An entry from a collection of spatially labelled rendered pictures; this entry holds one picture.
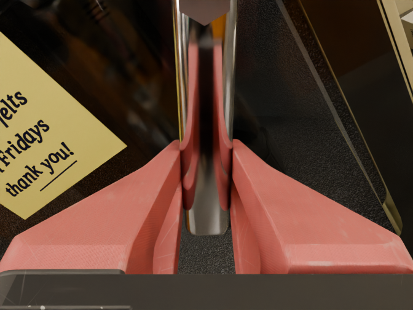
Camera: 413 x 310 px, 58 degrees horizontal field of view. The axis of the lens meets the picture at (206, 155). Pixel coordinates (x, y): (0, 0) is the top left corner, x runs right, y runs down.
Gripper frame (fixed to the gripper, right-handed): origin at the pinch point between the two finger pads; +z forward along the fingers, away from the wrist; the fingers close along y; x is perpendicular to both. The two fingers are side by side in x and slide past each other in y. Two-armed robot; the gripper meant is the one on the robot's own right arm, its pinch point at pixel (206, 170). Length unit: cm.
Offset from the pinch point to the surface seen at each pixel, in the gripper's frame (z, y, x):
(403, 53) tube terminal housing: 5.3, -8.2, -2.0
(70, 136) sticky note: 4.1, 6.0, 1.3
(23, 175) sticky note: 4.1, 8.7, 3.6
